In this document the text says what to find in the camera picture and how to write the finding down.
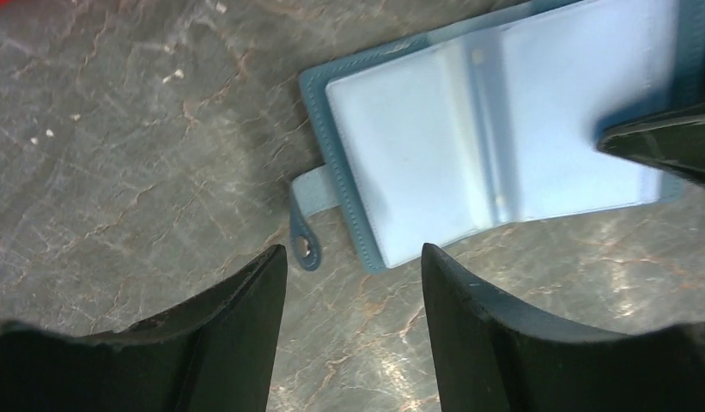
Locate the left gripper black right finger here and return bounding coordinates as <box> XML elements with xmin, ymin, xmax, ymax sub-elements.
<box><xmin>421</xmin><ymin>244</ymin><xmax>705</xmax><ymax>411</ymax></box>

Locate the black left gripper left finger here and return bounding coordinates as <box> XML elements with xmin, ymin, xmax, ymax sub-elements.
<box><xmin>0</xmin><ymin>245</ymin><xmax>288</xmax><ymax>411</ymax></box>

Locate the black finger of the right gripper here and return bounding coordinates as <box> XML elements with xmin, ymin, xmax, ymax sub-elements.
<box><xmin>597</xmin><ymin>102</ymin><xmax>705</xmax><ymax>189</ymax></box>

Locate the blue card holder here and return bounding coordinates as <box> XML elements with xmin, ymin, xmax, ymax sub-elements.
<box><xmin>290</xmin><ymin>1</ymin><xmax>705</xmax><ymax>273</ymax></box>

